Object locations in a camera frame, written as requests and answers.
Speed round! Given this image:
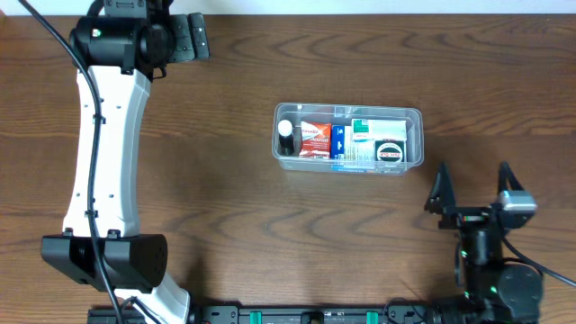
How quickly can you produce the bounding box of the blue fever patch box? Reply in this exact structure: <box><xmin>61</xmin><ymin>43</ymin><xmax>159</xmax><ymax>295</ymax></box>
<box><xmin>330</xmin><ymin>125</ymin><xmax>374</xmax><ymax>173</ymax></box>

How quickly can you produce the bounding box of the clear plastic container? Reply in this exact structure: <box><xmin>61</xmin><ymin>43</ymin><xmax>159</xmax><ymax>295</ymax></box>
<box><xmin>272</xmin><ymin>103</ymin><xmax>424</xmax><ymax>175</ymax></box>

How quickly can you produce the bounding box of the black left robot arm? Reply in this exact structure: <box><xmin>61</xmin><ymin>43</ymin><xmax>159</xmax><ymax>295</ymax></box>
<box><xmin>40</xmin><ymin>1</ymin><xmax>210</xmax><ymax>323</ymax></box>

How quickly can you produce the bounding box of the white green Panadol box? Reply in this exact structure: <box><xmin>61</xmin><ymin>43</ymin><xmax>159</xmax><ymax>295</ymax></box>
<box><xmin>351</xmin><ymin>119</ymin><xmax>407</xmax><ymax>141</ymax></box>

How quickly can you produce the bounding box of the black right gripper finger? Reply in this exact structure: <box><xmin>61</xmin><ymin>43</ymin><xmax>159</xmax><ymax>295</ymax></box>
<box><xmin>427</xmin><ymin>162</ymin><xmax>456</xmax><ymax>210</ymax></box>
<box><xmin>497</xmin><ymin>161</ymin><xmax>524</xmax><ymax>194</ymax></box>

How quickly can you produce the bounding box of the red Panadol box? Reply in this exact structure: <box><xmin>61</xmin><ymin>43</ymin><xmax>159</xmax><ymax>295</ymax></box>
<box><xmin>299</xmin><ymin>121</ymin><xmax>332</xmax><ymax>159</ymax></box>

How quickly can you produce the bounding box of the dark bottle white cap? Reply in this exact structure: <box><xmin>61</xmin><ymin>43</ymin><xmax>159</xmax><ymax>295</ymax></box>
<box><xmin>277</xmin><ymin>120</ymin><xmax>294</xmax><ymax>156</ymax></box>

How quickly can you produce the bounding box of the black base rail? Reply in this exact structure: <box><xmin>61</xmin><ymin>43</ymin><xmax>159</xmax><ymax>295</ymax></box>
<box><xmin>86</xmin><ymin>304</ymin><xmax>451</xmax><ymax>324</ymax></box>

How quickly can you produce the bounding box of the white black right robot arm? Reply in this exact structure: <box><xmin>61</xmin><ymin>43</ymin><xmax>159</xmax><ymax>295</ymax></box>
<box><xmin>424</xmin><ymin>162</ymin><xmax>544</xmax><ymax>323</ymax></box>

